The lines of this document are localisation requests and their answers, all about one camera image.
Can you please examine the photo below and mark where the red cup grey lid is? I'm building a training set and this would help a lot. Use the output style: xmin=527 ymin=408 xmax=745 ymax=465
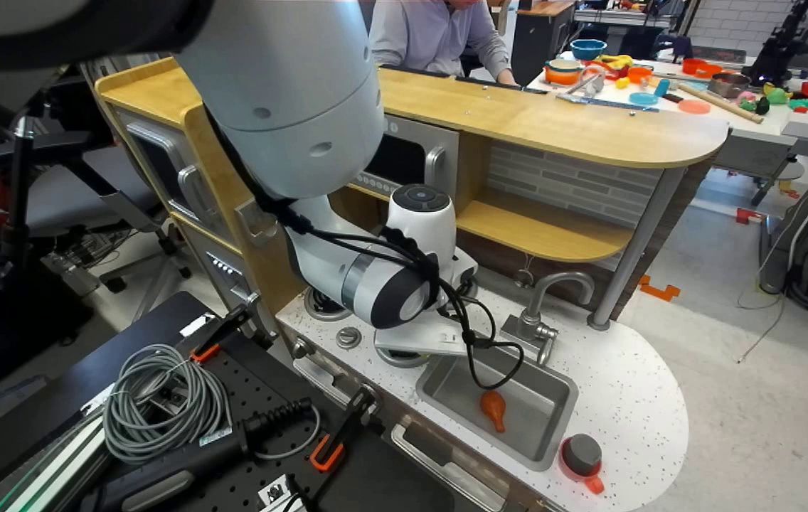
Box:
xmin=557 ymin=432 xmax=608 ymax=499

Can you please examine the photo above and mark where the red tray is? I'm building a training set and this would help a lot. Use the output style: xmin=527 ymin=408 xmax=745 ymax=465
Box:
xmin=679 ymin=57 xmax=728 ymax=84

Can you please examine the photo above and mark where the blue bowl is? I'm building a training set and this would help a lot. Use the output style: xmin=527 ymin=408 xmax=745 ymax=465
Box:
xmin=570 ymin=38 xmax=612 ymax=64

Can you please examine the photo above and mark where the black pegboard base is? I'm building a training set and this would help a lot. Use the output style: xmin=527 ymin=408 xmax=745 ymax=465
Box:
xmin=0 ymin=290 xmax=463 ymax=512

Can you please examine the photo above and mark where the black camera tripod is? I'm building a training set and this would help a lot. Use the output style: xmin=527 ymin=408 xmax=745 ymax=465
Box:
xmin=0 ymin=112 xmax=95 ymax=315

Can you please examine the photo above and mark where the grey sink cabinet handle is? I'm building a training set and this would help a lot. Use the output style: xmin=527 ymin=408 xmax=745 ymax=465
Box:
xmin=388 ymin=422 xmax=484 ymax=510

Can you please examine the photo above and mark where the orange pear-shaped toy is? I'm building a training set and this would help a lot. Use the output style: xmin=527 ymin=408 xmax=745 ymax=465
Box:
xmin=476 ymin=391 xmax=511 ymax=435

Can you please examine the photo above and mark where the grey toy sink basin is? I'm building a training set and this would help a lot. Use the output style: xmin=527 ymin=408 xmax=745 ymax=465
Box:
xmin=415 ymin=341 xmax=580 ymax=473

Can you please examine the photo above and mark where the silver toy faucet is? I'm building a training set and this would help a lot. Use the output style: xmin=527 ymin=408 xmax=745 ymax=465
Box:
xmin=501 ymin=269 xmax=598 ymax=368

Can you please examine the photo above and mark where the white flat bar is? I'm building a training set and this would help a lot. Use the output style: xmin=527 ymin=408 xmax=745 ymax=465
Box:
xmin=0 ymin=415 xmax=107 ymax=512

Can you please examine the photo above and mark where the person in grey shirt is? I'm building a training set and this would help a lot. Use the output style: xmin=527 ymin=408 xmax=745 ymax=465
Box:
xmin=363 ymin=0 xmax=521 ymax=91

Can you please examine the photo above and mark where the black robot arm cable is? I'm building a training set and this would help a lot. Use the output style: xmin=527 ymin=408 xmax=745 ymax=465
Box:
xmin=201 ymin=104 xmax=527 ymax=392

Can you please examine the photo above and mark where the large silver door handle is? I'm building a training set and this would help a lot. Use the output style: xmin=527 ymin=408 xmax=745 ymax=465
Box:
xmin=173 ymin=163 xmax=214 ymax=226

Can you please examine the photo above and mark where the silver microwave handle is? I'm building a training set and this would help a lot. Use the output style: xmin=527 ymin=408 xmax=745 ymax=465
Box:
xmin=420 ymin=139 xmax=456 ymax=192

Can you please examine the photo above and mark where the black machine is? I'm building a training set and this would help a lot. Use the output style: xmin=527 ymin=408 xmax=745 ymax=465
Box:
xmin=743 ymin=0 xmax=808 ymax=89

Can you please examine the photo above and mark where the white work table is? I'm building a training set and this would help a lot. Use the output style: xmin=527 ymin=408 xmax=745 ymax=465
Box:
xmin=527 ymin=51 xmax=808 ymax=166

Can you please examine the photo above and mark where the black coiled cord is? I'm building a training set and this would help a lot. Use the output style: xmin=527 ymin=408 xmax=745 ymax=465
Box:
xmin=100 ymin=395 xmax=327 ymax=512

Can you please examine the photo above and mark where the grey toy microwave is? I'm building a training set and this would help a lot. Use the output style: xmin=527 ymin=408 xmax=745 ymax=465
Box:
xmin=356 ymin=113 xmax=463 ymax=202

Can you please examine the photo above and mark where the wooden toy kitchen unit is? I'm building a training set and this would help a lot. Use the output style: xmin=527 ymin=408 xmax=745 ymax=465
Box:
xmin=88 ymin=55 xmax=733 ymax=512

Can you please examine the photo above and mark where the orange disc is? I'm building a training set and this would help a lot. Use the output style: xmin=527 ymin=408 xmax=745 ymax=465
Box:
xmin=675 ymin=96 xmax=713 ymax=119

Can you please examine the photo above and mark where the orange bowl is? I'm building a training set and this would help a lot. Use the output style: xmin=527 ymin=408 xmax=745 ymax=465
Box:
xmin=544 ymin=61 xmax=585 ymax=91

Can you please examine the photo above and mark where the black coil stove burner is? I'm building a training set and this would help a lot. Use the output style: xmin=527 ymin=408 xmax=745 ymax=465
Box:
xmin=301 ymin=287 xmax=349 ymax=324
xmin=372 ymin=340 xmax=436 ymax=369

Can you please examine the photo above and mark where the coiled grey cable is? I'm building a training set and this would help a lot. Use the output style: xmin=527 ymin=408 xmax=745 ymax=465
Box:
xmin=100 ymin=341 xmax=237 ymax=466

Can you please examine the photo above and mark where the wooden stick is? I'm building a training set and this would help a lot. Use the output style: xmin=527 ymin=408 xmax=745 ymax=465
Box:
xmin=672 ymin=79 xmax=767 ymax=126

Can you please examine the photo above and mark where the dark office chair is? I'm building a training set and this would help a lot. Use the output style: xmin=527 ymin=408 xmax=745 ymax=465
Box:
xmin=24 ymin=139 xmax=187 ymax=287

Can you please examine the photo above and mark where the orange black clamp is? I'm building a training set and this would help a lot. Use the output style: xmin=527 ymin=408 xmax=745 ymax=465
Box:
xmin=308 ymin=384 xmax=379 ymax=479
xmin=187 ymin=307 xmax=257 ymax=368

